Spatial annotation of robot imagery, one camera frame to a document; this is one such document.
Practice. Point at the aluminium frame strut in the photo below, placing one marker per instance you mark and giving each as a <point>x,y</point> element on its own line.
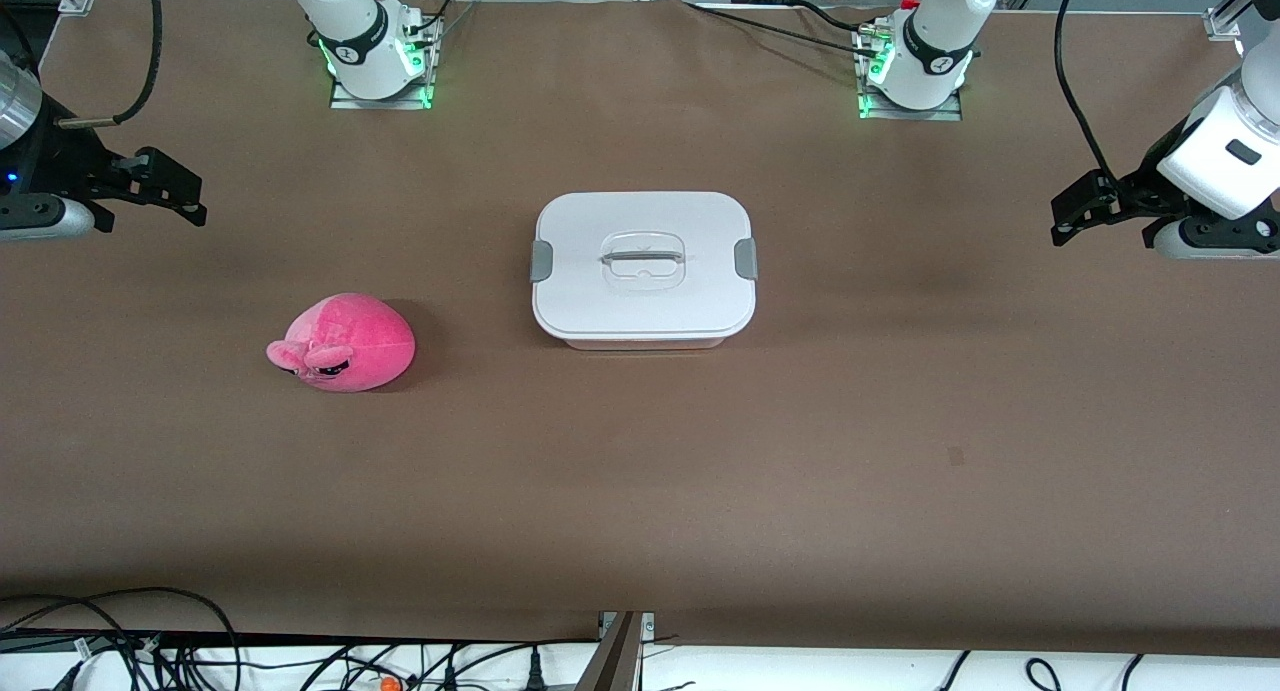
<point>612,661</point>

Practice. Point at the brown table mat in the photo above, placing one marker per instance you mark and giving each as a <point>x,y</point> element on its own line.
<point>640,471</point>

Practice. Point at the pink plush toy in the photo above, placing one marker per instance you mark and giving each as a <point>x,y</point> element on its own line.
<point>350,341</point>

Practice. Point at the translucent plastic storage box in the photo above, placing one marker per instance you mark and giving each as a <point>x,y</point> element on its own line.
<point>645,344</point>

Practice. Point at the white box lid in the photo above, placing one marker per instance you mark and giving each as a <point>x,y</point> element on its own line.
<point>640,216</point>

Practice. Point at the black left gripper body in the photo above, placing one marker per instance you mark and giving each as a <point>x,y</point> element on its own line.
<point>1137,189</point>

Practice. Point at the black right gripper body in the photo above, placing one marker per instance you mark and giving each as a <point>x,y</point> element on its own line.
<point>62,161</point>

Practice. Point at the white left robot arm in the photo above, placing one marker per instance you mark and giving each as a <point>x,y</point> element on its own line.
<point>930,31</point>

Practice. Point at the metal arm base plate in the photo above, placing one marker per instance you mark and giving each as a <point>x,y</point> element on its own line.
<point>950,111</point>
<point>420,99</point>

